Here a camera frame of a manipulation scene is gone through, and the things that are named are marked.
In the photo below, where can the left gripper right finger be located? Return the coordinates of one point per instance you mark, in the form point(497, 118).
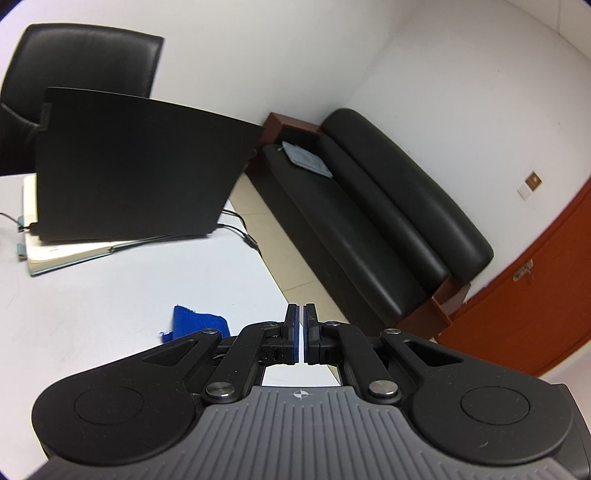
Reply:
point(352, 353)

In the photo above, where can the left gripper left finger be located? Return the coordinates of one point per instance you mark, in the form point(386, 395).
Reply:
point(245, 357)

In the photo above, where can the open notebook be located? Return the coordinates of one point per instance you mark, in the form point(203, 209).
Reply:
point(43, 257)

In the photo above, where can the black leather sofa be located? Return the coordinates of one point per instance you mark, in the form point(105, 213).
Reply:
point(389, 245)

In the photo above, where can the black laptop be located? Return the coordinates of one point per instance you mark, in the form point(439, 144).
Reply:
point(115, 167)

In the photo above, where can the orange wooden door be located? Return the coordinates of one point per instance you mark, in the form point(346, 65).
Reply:
point(537, 312)

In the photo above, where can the blue towel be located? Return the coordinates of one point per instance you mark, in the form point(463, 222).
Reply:
point(186, 322)

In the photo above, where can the wall socket plate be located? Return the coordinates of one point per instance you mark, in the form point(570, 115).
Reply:
point(531, 183)

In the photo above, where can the black office chair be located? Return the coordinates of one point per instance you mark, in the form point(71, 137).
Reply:
point(68, 55)

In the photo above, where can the grey cushion on sofa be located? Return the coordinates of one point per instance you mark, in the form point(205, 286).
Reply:
point(304, 159)

